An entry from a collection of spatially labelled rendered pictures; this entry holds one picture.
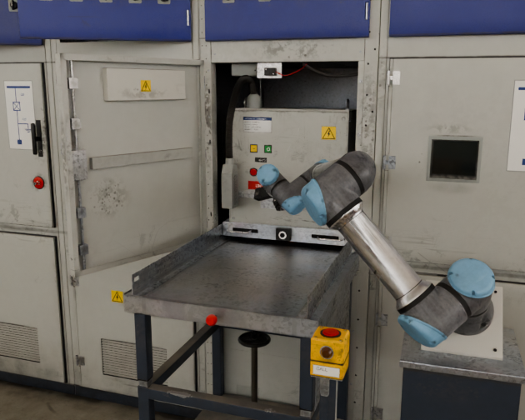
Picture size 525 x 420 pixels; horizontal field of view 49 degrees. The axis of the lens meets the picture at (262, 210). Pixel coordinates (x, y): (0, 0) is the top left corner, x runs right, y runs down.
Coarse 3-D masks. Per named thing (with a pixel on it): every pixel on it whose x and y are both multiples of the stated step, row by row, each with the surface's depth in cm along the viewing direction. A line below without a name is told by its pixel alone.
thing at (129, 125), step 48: (96, 96) 195; (144, 96) 207; (192, 96) 228; (96, 144) 198; (144, 144) 214; (192, 144) 232; (96, 192) 201; (144, 192) 217; (192, 192) 235; (96, 240) 203; (144, 240) 220
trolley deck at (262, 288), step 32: (224, 256) 219; (256, 256) 219; (288, 256) 219; (320, 256) 219; (352, 256) 219; (160, 288) 183; (192, 288) 184; (224, 288) 184; (256, 288) 184; (288, 288) 184; (192, 320) 172; (224, 320) 168; (256, 320) 165; (288, 320) 161; (320, 320) 160
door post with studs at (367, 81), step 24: (360, 72) 208; (360, 96) 210; (360, 120) 212; (360, 144) 214; (360, 264) 222; (360, 288) 224; (360, 312) 226; (360, 336) 228; (360, 360) 230; (360, 384) 232; (360, 408) 234
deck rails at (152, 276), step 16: (192, 240) 215; (208, 240) 229; (176, 256) 203; (192, 256) 216; (144, 272) 182; (160, 272) 192; (176, 272) 198; (336, 272) 195; (144, 288) 182; (320, 288) 173; (304, 304) 169
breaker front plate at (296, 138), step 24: (240, 120) 231; (288, 120) 224; (312, 120) 221; (336, 120) 219; (240, 144) 233; (264, 144) 230; (288, 144) 226; (312, 144) 223; (336, 144) 220; (240, 168) 235; (288, 168) 228; (240, 216) 239; (264, 216) 236; (288, 216) 232
